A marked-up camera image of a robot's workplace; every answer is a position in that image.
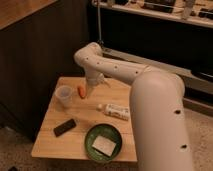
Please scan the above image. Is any small orange carrot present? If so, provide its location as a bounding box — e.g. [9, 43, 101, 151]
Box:
[77, 86, 86, 99]

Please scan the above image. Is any small wooden table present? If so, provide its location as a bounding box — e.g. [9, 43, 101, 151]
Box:
[31, 77, 137, 162]

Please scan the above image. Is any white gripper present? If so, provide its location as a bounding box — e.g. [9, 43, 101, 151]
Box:
[85, 71, 111, 98]

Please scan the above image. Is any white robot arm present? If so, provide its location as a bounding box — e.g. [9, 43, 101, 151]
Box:
[74, 42, 195, 171]

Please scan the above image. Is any vertical metal pole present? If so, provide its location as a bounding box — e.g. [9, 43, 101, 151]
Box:
[97, 0, 104, 47]

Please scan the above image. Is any dark wooden cabinet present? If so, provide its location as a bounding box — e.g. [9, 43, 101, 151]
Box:
[0, 0, 89, 140]

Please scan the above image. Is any white sponge on plate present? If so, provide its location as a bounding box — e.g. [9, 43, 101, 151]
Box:
[92, 135, 116, 156]

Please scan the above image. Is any translucent plastic cup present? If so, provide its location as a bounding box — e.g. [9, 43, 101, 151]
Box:
[55, 85, 73, 108]

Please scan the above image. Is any cluttered background shelf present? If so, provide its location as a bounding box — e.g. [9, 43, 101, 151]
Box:
[92, 0, 213, 29]

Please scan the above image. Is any black rectangular block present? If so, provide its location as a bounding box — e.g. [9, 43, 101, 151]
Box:
[53, 119, 76, 137]

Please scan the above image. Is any green round plate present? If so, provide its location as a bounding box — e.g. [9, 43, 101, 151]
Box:
[84, 124, 122, 163]

